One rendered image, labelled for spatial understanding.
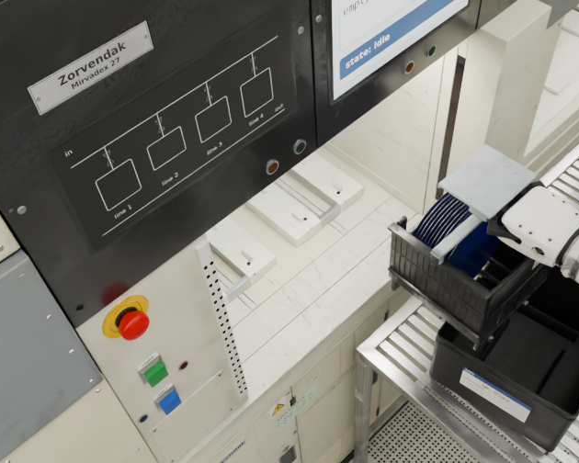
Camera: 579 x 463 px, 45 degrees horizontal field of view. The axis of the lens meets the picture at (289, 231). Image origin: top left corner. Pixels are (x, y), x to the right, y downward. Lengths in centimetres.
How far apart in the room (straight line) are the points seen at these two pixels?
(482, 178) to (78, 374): 66
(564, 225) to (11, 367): 76
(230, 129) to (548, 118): 116
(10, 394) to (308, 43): 53
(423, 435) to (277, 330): 95
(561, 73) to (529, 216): 93
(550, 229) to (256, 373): 62
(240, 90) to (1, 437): 49
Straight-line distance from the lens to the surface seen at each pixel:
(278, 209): 155
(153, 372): 102
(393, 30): 97
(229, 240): 151
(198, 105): 76
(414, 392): 148
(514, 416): 143
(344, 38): 89
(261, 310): 144
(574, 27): 212
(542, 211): 110
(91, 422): 102
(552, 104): 188
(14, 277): 74
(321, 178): 160
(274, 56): 81
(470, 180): 112
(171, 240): 86
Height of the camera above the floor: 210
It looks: 53 degrees down
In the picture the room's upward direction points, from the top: 6 degrees counter-clockwise
